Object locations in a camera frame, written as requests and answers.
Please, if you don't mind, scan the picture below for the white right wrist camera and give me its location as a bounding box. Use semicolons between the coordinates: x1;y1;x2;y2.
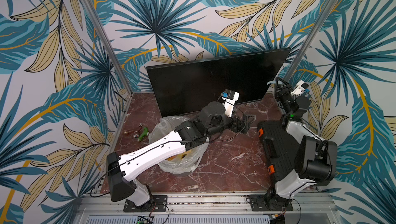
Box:
291;80;309;97

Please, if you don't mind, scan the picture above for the aluminium frame post right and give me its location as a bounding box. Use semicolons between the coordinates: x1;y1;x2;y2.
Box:
283;0;338;83

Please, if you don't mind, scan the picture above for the aluminium frame post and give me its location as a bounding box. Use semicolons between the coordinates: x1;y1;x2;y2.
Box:
80;0;133;97
283;0;338;83

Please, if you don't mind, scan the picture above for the orange case latch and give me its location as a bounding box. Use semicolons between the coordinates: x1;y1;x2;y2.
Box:
258;128;264;137
268;165;275;175

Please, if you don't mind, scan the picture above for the green toy car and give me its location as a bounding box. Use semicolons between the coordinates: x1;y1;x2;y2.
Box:
138;127;150;142

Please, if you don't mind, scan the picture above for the black computer monitor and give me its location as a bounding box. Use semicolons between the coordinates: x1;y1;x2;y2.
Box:
146;48;291;117

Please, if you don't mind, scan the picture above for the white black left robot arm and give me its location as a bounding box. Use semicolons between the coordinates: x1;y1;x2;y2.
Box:
107;101;255;207

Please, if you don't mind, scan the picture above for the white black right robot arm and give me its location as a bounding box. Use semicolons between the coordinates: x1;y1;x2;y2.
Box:
264;77;337;211

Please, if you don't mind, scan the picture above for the mesh waste bin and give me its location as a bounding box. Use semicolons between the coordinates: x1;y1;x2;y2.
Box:
157;149;202;177

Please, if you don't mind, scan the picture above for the pile of discarded sticky notes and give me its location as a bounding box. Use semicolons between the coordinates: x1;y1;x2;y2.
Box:
174;150;191;160

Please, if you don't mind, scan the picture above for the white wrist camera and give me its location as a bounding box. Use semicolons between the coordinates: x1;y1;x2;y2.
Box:
291;80;309;97
221;90;239;117

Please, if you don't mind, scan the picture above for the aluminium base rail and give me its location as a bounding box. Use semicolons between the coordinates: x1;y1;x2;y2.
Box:
73;192;342;224

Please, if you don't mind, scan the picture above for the aluminium frame post left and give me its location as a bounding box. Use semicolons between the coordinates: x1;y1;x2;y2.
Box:
80;0;133;97

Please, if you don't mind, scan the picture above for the clear plastic bin liner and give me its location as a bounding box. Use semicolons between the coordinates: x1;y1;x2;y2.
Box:
148;116;209;164

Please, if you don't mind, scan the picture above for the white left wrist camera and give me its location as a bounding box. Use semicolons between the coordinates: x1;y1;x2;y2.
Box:
221;90;239;117

